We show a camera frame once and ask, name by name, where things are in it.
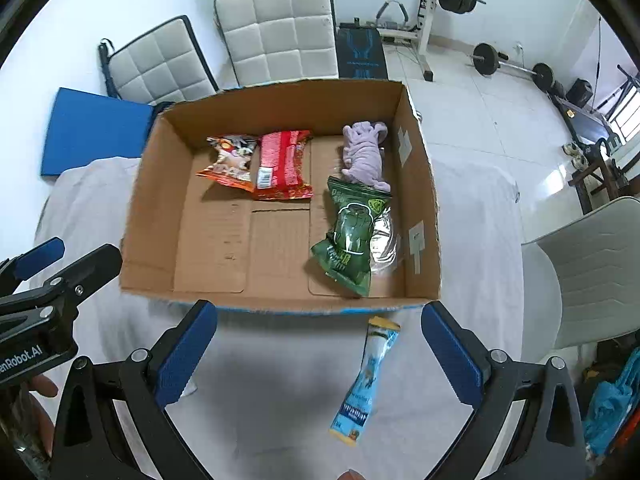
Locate long light blue packet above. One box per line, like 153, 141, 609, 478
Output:
330, 316, 401, 445

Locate orange snack bag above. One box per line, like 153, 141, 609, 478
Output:
196, 134, 258, 193

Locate red snack packet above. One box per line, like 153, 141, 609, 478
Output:
253, 130, 314, 200

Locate green snack bag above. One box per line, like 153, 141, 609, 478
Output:
311, 176, 392, 297

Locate purple plush toy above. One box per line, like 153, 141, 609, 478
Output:
341, 122, 390, 193

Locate operator hand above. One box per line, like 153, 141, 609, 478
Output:
22, 375, 58, 456

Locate blue bag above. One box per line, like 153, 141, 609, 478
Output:
584, 349, 639, 456

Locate blue foam mat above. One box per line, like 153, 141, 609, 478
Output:
40, 88, 154, 177

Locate grey plastic chair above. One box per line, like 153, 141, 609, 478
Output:
521, 196, 640, 362

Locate dark blue blanket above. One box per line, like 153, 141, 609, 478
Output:
152, 101, 175, 114

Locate left white padded chair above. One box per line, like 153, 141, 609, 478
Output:
98, 15, 219, 106

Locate white padded chair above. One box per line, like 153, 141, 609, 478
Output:
214, 0, 338, 87
98, 15, 219, 106

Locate open cardboard box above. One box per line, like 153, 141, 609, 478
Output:
118, 77, 444, 317

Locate brown wooden chair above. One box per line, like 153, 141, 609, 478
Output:
568, 139, 632, 214

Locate black treadmill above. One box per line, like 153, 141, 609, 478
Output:
550, 96, 612, 148

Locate right white padded chair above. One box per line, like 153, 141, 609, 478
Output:
214, 0, 338, 87

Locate black speaker box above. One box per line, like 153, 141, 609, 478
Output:
566, 78, 593, 108

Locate black blue bench pad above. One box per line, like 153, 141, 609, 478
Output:
335, 23, 388, 80

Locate barbell on floor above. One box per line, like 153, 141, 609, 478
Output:
470, 42, 555, 92

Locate white weight bench rack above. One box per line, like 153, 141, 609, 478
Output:
374, 0, 438, 82

